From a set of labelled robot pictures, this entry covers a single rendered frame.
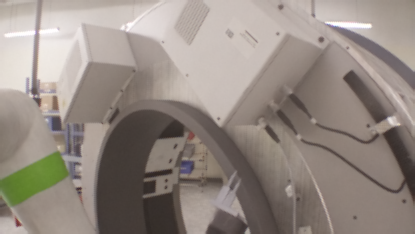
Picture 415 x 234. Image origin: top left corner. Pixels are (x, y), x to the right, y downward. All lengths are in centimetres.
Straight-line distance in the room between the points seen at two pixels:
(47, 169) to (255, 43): 36
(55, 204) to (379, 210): 49
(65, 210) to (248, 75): 35
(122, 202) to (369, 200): 96
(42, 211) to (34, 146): 10
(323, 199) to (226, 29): 32
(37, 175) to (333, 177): 46
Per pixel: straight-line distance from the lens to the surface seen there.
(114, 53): 93
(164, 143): 121
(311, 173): 50
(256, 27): 42
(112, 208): 120
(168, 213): 149
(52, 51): 761
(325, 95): 49
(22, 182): 47
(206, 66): 48
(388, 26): 692
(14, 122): 44
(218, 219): 43
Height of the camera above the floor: 155
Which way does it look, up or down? 2 degrees down
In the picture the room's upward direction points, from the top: 1 degrees clockwise
